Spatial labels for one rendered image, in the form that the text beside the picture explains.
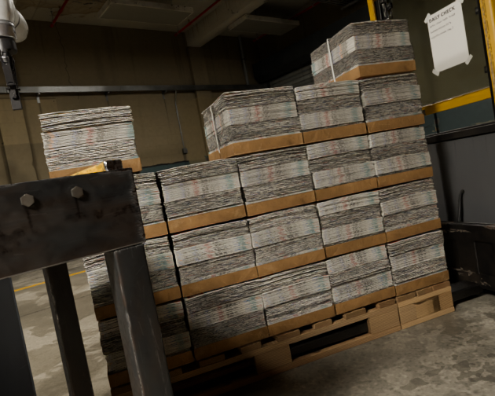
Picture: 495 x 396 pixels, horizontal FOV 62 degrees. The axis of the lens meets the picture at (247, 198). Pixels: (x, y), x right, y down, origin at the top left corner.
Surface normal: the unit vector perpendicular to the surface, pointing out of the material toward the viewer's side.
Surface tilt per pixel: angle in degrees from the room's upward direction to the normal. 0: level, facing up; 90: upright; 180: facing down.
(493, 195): 90
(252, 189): 90
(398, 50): 90
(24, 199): 90
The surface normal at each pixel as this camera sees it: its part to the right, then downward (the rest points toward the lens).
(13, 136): 0.61, -0.07
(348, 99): 0.30, 0.00
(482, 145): -0.93, 0.19
